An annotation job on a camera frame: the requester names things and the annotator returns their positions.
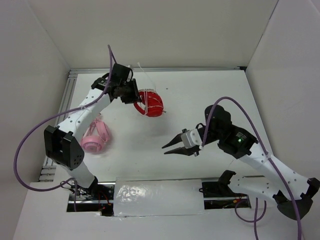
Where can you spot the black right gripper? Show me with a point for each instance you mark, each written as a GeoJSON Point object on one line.
{"type": "Point", "coordinates": [183, 151]}

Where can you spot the red headphones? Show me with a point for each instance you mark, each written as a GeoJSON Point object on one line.
{"type": "Point", "coordinates": [151, 104]}

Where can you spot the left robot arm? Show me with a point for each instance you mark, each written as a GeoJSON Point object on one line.
{"type": "Point", "coordinates": [63, 142]}

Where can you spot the aluminium frame rail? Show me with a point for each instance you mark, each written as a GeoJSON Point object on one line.
{"type": "Point", "coordinates": [135, 151]}

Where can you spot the white taped cover plate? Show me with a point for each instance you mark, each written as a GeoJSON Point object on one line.
{"type": "Point", "coordinates": [158, 198]}

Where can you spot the pink headphones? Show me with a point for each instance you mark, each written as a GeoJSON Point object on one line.
{"type": "Point", "coordinates": [96, 136]}

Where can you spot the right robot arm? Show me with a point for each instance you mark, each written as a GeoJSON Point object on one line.
{"type": "Point", "coordinates": [291, 191]}

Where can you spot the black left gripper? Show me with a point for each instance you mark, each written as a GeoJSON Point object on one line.
{"type": "Point", "coordinates": [135, 97]}

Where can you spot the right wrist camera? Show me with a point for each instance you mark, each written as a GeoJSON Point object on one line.
{"type": "Point", "coordinates": [191, 138]}

